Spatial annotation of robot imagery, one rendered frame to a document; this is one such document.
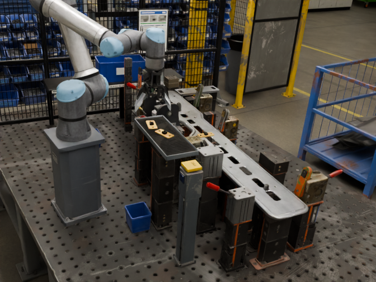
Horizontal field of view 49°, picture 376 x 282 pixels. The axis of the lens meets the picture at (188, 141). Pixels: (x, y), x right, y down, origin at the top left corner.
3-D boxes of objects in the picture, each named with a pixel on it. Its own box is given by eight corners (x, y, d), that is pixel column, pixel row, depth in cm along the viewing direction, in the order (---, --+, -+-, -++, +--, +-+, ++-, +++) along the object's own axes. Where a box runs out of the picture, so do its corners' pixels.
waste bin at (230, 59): (264, 93, 571) (273, 40, 539) (236, 99, 545) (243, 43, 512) (240, 82, 608) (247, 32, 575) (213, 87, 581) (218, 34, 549)
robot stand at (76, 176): (65, 226, 188) (58, 149, 170) (50, 203, 203) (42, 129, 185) (107, 213, 199) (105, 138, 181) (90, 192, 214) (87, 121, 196)
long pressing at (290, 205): (317, 209, 163) (318, 206, 162) (270, 222, 153) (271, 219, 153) (174, 90, 272) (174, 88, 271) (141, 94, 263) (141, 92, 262)
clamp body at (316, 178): (318, 247, 187) (335, 178, 171) (291, 255, 181) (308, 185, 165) (302, 233, 195) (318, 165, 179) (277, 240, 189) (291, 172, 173)
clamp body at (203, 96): (212, 147, 267) (217, 97, 251) (195, 150, 262) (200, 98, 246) (205, 141, 274) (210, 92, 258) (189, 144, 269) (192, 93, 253)
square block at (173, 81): (177, 127, 289) (179, 78, 273) (166, 129, 286) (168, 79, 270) (172, 123, 296) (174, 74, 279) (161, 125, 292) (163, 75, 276)
